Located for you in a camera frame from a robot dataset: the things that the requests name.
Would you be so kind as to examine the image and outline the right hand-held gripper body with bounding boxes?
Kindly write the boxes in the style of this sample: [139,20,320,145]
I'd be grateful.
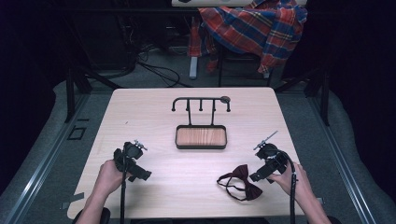
[249,143,290,183]

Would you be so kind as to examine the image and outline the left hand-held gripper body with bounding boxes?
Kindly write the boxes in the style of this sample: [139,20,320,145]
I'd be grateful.
[112,141,153,183]

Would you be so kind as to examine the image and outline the person's right hand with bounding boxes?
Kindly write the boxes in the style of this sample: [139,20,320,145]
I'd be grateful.
[268,161,310,201]

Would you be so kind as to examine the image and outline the person's left hand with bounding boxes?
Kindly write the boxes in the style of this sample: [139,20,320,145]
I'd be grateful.
[98,159,132,196]

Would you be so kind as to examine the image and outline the dark red bow tie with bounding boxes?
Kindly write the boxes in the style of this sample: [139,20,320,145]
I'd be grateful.
[216,163,264,203]

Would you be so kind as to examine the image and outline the black hook rack wooden tray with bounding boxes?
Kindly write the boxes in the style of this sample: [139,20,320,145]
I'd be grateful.
[171,95,232,150]

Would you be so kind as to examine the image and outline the black metal stand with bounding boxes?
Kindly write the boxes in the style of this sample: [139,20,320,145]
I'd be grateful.
[274,66,332,127]
[64,66,122,124]

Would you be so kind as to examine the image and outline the grey tape strip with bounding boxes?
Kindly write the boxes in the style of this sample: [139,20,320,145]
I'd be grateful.
[59,191,86,210]

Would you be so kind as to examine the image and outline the white table leg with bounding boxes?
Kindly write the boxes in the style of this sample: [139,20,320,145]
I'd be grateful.
[189,55,199,80]

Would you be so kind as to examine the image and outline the red blue plaid shirt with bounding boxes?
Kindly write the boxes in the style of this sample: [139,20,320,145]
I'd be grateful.
[187,0,309,75]

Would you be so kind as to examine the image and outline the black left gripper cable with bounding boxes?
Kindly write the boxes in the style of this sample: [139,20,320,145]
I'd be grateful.
[120,145,130,224]

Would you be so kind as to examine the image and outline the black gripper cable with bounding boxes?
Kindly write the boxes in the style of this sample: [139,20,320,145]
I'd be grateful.
[276,150,299,224]
[120,145,130,224]

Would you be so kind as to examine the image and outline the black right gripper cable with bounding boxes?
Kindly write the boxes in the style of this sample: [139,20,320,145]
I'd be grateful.
[276,150,299,224]

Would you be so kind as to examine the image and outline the aluminium floor rail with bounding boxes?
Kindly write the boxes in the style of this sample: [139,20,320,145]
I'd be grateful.
[306,94,379,224]
[2,92,92,224]

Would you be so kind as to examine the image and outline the black floor cables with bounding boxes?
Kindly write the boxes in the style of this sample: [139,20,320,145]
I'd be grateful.
[102,43,194,89]

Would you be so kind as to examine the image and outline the black chair frame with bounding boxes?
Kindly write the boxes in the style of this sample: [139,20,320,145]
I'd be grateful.
[216,49,272,88]

